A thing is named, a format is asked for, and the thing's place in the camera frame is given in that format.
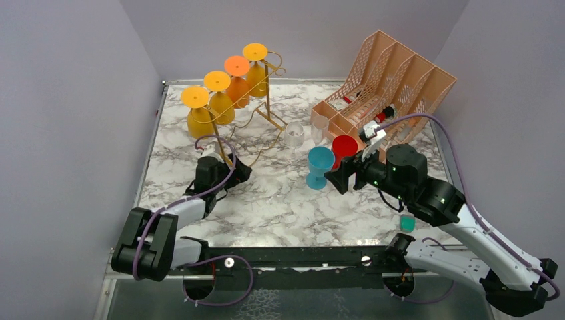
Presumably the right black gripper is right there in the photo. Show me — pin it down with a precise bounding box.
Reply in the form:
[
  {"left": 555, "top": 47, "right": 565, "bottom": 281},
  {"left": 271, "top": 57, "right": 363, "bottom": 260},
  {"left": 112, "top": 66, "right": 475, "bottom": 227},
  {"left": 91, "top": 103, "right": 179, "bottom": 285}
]
[{"left": 324, "top": 139, "right": 410, "bottom": 203}]

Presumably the blue wine glass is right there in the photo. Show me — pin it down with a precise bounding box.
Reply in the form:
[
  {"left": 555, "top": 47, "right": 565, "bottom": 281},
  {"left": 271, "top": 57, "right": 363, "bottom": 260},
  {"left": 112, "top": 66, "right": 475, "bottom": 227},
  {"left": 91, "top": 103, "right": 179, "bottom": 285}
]
[{"left": 306, "top": 146, "right": 335, "bottom": 190}]

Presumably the red wine glass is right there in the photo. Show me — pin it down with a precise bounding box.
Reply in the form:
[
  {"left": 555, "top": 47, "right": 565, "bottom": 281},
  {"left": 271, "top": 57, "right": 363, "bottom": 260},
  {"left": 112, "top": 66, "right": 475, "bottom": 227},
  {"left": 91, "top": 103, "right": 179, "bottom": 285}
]
[{"left": 331, "top": 135, "right": 358, "bottom": 169}]

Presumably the clear wine glass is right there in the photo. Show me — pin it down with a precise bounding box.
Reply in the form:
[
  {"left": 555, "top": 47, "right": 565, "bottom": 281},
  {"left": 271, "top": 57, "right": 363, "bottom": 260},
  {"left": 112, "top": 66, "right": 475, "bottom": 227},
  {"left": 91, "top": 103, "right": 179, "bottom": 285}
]
[
  {"left": 310, "top": 115, "right": 330, "bottom": 145},
  {"left": 284, "top": 122, "right": 305, "bottom": 163}
]

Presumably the yellow wine glass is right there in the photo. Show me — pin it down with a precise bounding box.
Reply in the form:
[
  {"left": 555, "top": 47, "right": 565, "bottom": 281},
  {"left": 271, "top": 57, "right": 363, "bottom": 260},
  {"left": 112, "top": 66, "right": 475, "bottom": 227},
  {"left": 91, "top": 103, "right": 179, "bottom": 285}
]
[
  {"left": 242, "top": 43, "right": 268, "bottom": 97},
  {"left": 181, "top": 86, "right": 215, "bottom": 139},
  {"left": 203, "top": 71, "right": 235, "bottom": 125}
]

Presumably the gold wire glass rack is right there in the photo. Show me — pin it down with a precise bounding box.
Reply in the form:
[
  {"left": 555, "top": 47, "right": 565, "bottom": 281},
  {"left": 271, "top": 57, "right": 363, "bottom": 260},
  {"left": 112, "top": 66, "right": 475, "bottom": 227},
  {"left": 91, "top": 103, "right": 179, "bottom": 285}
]
[{"left": 193, "top": 49, "right": 287, "bottom": 159}]

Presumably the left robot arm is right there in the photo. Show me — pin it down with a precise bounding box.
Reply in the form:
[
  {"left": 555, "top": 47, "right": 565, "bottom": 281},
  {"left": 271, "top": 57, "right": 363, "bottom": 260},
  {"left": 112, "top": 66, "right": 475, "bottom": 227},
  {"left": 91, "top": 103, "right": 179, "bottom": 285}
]
[{"left": 111, "top": 154, "right": 252, "bottom": 281}]

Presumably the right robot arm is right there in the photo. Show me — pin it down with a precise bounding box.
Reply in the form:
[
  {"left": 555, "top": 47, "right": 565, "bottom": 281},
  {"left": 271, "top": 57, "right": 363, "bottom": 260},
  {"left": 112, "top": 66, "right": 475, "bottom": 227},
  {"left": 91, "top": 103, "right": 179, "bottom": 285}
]
[{"left": 325, "top": 144, "right": 558, "bottom": 317}]

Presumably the orange wine glass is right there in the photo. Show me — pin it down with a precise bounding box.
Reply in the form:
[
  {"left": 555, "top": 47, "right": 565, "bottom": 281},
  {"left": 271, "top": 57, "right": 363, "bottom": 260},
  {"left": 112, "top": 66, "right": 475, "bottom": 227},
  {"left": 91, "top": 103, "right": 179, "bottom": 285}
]
[{"left": 224, "top": 55, "right": 250, "bottom": 109}]

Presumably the green small block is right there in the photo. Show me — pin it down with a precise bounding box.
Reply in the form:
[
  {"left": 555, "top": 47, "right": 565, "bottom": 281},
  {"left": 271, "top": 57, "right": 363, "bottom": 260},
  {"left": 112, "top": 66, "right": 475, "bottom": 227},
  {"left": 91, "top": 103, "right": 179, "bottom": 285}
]
[{"left": 400, "top": 215, "right": 416, "bottom": 233}]

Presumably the peach plastic file organizer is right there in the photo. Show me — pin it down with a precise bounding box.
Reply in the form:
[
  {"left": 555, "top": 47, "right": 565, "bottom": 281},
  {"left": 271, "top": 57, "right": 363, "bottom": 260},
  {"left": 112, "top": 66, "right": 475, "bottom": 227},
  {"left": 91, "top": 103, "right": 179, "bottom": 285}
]
[{"left": 310, "top": 31, "right": 457, "bottom": 150}]

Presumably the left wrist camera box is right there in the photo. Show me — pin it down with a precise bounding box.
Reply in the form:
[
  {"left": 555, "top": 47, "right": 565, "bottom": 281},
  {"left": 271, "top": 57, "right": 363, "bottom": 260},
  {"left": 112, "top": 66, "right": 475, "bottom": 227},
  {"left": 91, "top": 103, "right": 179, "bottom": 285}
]
[{"left": 199, "top": 143, "right": 224, "bottom": 162}]

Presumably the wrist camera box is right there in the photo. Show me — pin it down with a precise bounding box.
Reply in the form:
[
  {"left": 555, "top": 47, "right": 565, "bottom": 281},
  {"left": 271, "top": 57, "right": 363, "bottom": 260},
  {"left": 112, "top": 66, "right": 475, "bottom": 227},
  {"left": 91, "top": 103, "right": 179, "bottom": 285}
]
[
  {"left": 358, "top": 121, "right": 386, "bottom": 161},
  {"left": 199, "top": 143, "right": 224, "bottom": 162}
]

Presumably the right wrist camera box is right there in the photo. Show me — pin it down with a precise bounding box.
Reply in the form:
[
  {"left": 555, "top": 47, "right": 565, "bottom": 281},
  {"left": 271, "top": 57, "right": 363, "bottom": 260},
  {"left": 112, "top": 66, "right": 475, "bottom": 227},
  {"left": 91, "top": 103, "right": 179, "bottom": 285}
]
[{"left": 358, "top": 121, "right": 386, "bottom": 161}]

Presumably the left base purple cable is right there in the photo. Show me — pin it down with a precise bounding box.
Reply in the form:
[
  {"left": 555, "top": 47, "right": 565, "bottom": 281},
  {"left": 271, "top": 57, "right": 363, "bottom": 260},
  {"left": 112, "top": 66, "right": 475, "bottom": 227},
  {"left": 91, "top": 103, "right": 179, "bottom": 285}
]
[{"left": 181, "top": 255, "right": 256, "bottom": 308}]

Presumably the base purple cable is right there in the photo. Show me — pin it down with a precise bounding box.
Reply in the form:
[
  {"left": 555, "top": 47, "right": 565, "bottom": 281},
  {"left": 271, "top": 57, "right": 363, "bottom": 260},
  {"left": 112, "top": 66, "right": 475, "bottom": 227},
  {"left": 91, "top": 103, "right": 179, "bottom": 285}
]
[
  {"left": 381, "top": 238, "right": 456, "bottom": 305},
  {"left": 181, "top": 255, "right": 256, "bottom": 308}
]

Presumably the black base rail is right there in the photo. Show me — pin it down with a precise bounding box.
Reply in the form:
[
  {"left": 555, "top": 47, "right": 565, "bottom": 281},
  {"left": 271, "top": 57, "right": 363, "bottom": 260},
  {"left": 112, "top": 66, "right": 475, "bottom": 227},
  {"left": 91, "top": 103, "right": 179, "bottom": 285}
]
[{"left": 176, "top": 238, "right": 429, "bottom": 293}]

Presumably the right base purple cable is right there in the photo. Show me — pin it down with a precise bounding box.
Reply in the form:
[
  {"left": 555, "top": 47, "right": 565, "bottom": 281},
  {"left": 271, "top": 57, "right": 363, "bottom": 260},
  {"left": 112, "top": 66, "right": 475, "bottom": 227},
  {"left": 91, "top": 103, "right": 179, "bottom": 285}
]
[{"left": 381, "top": 238, "right": 456, "bottom": 305}]

